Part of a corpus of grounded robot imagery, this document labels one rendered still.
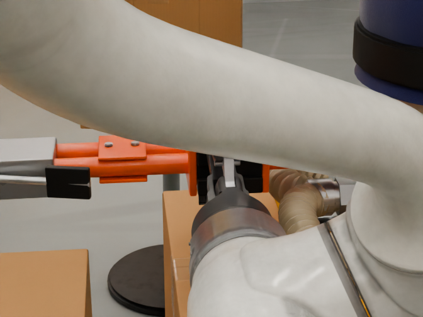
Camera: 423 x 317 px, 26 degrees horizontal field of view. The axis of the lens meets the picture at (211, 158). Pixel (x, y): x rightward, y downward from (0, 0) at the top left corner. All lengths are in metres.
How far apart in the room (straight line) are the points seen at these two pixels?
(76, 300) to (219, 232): 1.02
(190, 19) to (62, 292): 0.77
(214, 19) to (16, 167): 1.30
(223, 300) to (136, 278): 2.15
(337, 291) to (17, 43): 0.35
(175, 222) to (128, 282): 1.68
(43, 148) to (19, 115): 3.26
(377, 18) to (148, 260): 2.05
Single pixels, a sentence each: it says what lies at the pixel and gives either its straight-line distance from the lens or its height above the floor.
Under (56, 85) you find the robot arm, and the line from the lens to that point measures 0.40.
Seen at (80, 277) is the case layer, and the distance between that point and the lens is 1.82.
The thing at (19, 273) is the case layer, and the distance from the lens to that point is 1.85.
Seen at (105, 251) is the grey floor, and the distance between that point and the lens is 3.02.
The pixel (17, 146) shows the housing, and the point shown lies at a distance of 0.98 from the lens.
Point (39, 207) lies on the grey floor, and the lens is 3.35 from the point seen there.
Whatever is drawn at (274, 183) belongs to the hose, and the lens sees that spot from 1.03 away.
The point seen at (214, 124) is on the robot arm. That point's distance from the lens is 0.45.
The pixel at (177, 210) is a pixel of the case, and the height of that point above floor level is 0.95.
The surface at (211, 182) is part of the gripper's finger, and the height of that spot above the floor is 1.10.
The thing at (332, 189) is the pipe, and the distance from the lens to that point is 1.01.
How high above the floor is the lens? 1.46
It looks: 23 degrees down
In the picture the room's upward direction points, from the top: straight up
